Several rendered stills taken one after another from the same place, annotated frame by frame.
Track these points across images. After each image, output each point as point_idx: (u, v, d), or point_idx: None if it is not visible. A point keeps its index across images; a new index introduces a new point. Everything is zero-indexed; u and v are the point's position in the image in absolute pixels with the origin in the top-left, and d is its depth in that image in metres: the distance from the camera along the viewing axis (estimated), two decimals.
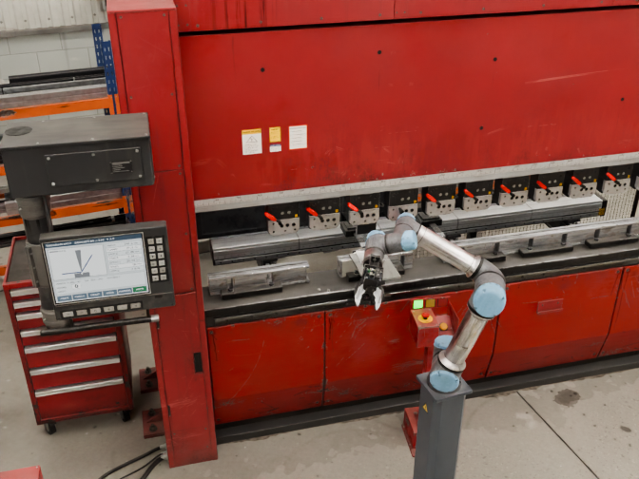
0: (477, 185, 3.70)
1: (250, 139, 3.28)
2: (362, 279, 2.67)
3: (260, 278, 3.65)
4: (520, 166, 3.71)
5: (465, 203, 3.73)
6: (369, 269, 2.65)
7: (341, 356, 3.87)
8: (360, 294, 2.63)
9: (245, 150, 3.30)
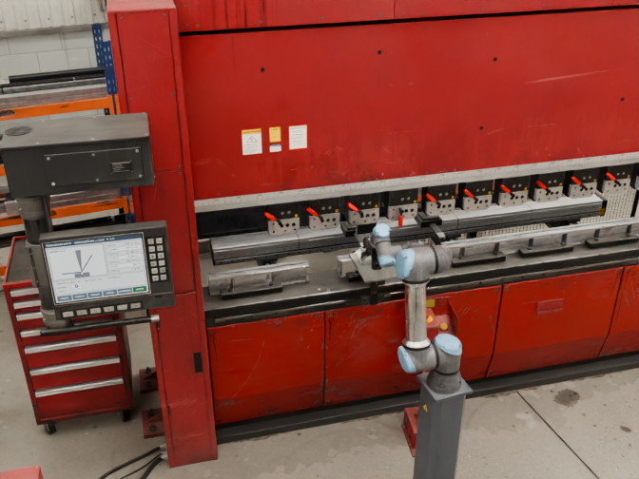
0: (477, 185, 3.70)
1: (250, 139, 3.28)
2: None
3: (260, 278, 3.65)
4: (520, 166, 3.71)
5: (465, 203, 3.73)
6: None
7: (341, 356, 3.87)
8: None
9: (245, 150, 3.30)
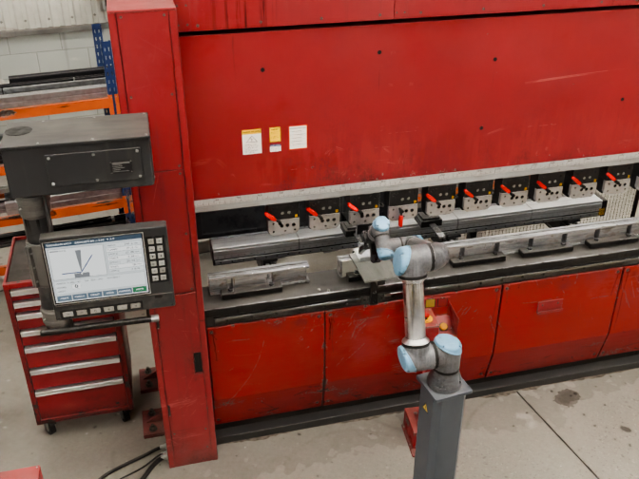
0: (477, 185, 3.70)
1: (250, 139, 3.28)
2: None
3: (260, 278, 3.65)
4: (520, 166, 3.71)
5: (465, 203, 3.73)
6: None
7: (341, 356, 3.87)
8: None
9: (245, 150, 3.30)
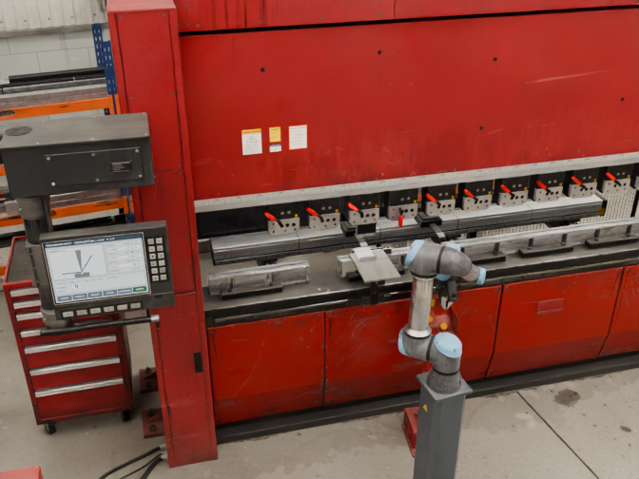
0: (477, 185, 3.70)
1: (250, 139, 3.28)
2: None
3: (260, 278, 3.65)
4: (520, 166, 3.71)
5: (465, 203, 3.73)
6: None
7: (341, 356, 3.87)
8: (448, 299, 3.58)
9: (245, 150, 3.30)
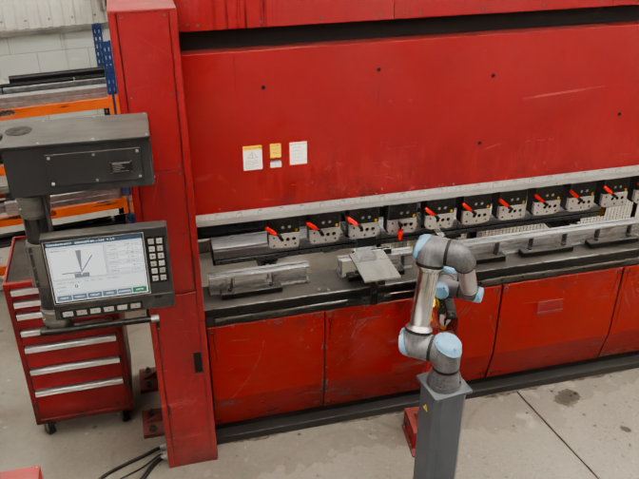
0: (475, 200, 3.74)
1: (251, 155, 3.32)
2: None
3: (260, 278, 3.65)
4: (518, 181, 3.75)
5: (463, 217, 3.77)
6: None
7: (341, 356, 3.87)
8: (446, 316, 3.64)
9: (246, 166, 3.34)
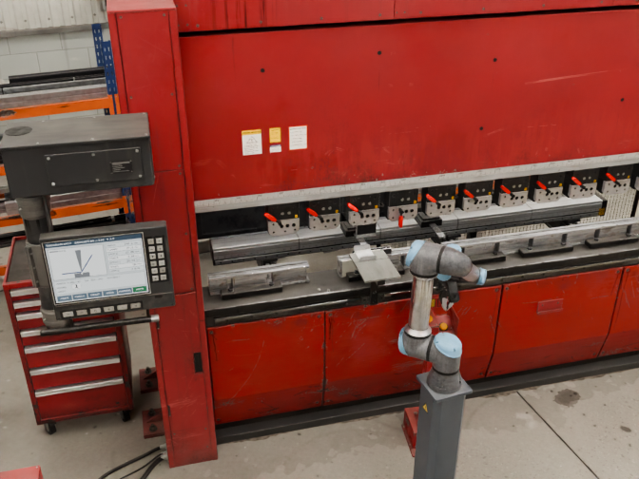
0: (477, 185, 3.70)
1: (250, 140, 3.28)
2: None
3: (260, 278, 3.65)
4: (520, 166, 3.71)
5: (465, 203, 3.73)
6: None
7: (341, 356, 3.87)
8: (449, 300, 3.57)
9: (245, 151, 3.30)
